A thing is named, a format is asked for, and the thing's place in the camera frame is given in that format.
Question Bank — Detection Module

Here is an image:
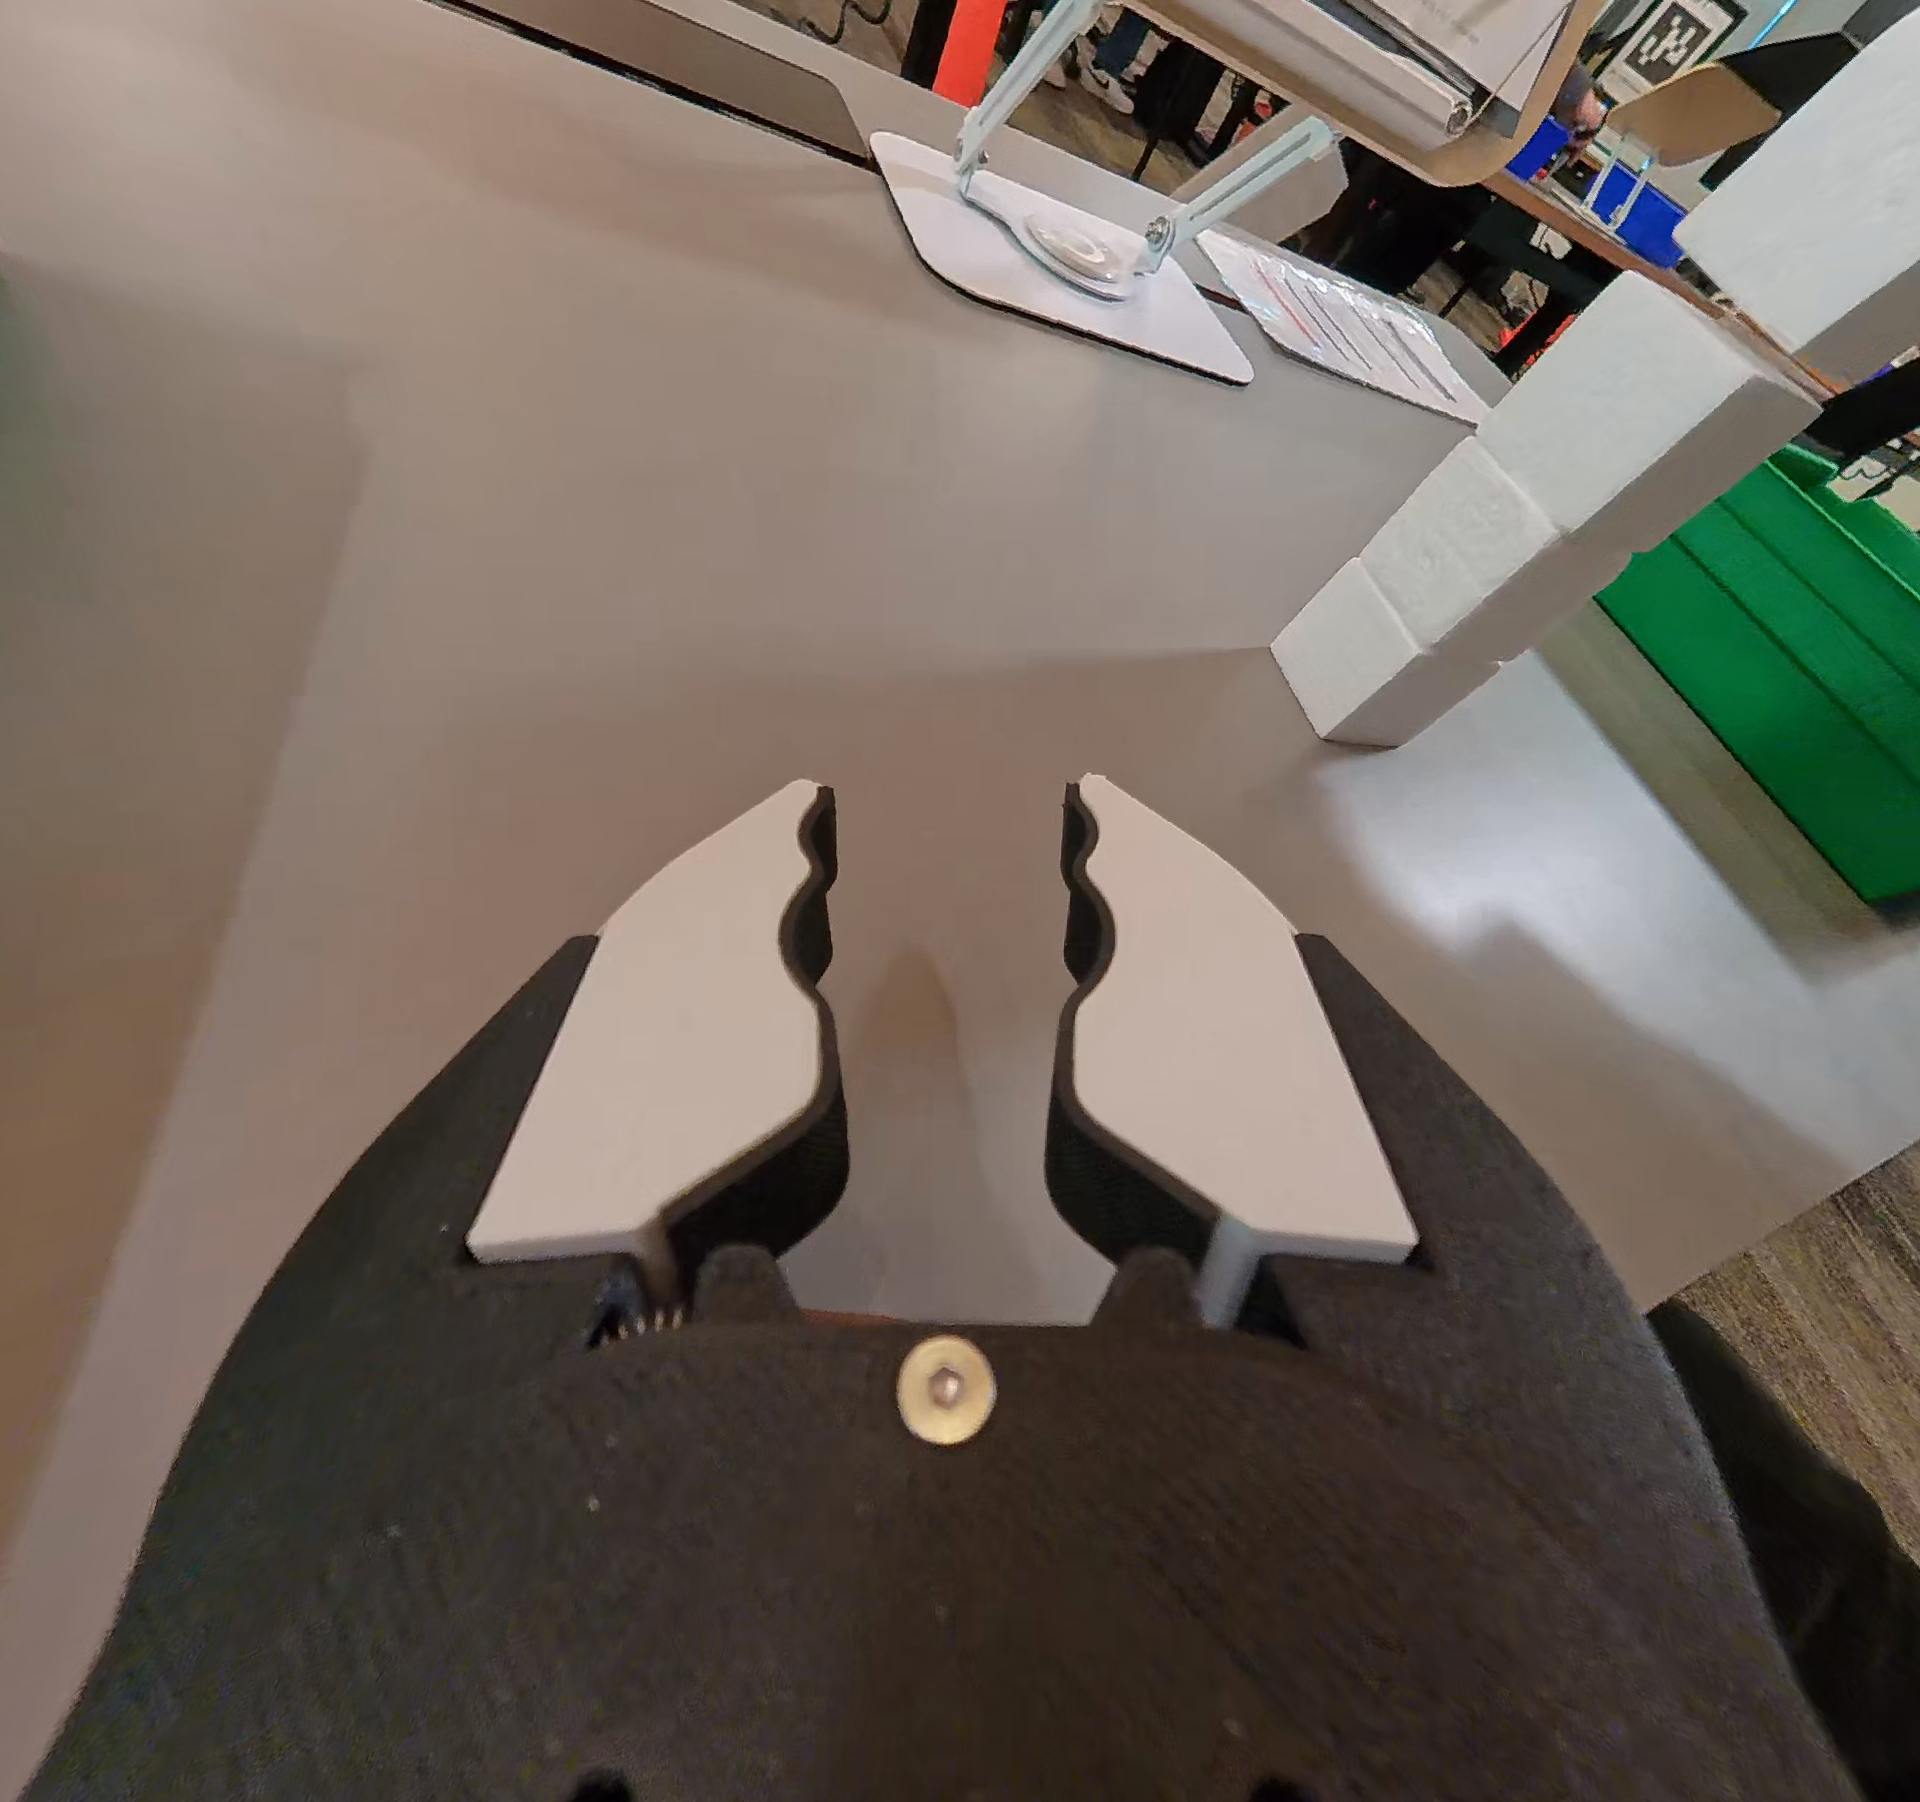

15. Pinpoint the person's dark clothing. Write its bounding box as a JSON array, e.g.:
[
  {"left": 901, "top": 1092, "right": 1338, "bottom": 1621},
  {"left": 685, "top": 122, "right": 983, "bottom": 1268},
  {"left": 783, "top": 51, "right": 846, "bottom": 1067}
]
[{"left": 1648, "top": 1299, "right": 1920, "bottom": 1802}]

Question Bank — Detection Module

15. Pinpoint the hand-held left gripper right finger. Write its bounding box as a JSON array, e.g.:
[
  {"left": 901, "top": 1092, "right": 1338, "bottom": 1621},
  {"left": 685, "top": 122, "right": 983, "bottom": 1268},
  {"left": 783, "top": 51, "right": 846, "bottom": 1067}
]
[{"left": 1046, "top": 773, "right": 1422, "bottom": 1327}]

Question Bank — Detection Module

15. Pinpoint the white foam cube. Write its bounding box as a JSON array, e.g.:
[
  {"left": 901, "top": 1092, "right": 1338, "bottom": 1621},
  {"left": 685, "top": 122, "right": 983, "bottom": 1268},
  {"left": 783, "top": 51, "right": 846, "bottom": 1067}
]
[
  {"left": 1478, "top": 269, "right": 1824, "bottom": 559},
  {"left": 1271, "top": 558, "right": 1510, "bottom": 748},
  {"left": 1673, "top": 9, "right": 1920, "bottom": 387},
  {"left": 1358, "top": 435, "right": 1638, "bottom": 663}
]

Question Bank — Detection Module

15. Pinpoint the white tablet stand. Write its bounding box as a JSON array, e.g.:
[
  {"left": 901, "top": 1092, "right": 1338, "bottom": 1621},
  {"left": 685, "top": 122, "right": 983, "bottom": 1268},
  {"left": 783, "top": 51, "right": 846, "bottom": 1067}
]
[{"left": 871, "top": 0, "right": 1503, "bottom": 387}]

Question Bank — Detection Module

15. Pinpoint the grey desk cable cover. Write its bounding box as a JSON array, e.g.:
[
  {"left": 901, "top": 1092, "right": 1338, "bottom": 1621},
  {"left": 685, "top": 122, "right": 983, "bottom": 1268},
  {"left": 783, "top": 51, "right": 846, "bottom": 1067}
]
[{"left": 285, "top": 0, "right": 879, "bottom": 160}]

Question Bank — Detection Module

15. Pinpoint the green plastic bin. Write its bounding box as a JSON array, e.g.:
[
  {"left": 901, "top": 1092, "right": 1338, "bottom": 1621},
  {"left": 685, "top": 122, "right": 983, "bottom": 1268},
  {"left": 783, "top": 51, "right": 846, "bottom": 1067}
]
[{"left": 1595, "top": 445, "right": 1920, "bottom": 907}]

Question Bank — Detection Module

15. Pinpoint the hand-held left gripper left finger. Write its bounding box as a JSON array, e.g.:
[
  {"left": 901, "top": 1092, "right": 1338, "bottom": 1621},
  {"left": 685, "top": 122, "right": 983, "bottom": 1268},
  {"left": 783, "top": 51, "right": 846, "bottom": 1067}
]
[{"left": 466, "top": 778, "right": 853, "bottom": 1309}]

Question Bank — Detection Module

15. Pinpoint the black white marker board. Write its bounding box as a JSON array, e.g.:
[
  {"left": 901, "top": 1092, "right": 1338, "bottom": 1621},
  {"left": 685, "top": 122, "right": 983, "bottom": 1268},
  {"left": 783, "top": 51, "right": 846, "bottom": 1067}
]
[{"left": 1599, "top": 0, "right": 1750, "bottom": 109}]

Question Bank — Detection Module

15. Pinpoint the blue plastic bin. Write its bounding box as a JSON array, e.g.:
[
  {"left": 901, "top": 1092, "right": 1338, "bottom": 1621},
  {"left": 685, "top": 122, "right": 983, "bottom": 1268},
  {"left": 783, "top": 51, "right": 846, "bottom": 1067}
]
[{"left": 1589, "top": 158, "right": 1712, "bottom": 266}]

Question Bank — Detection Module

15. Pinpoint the orange traffic cone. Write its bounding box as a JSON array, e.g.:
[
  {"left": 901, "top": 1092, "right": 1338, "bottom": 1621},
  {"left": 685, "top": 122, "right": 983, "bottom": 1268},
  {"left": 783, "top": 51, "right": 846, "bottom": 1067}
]
[{"left": 932, "top": 0, "right": 1017, "bottom": 109}]

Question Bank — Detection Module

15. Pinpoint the grey desk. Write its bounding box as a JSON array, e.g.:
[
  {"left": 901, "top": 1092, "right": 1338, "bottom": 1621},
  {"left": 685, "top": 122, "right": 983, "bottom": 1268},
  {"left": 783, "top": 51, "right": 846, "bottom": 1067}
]
[{"left": 0, "top": 0, "right": 1920, "bottom": 1802}]

